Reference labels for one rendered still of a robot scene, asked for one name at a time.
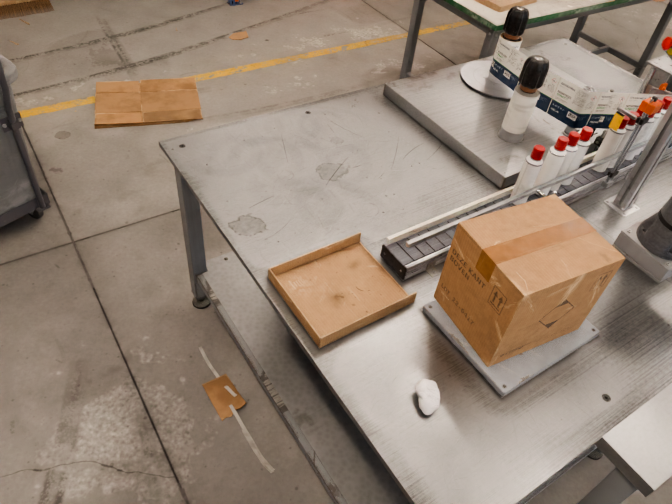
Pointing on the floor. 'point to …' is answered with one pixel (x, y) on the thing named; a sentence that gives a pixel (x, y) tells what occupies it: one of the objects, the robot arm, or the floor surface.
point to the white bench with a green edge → (488, 20)
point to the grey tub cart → (15, 158)
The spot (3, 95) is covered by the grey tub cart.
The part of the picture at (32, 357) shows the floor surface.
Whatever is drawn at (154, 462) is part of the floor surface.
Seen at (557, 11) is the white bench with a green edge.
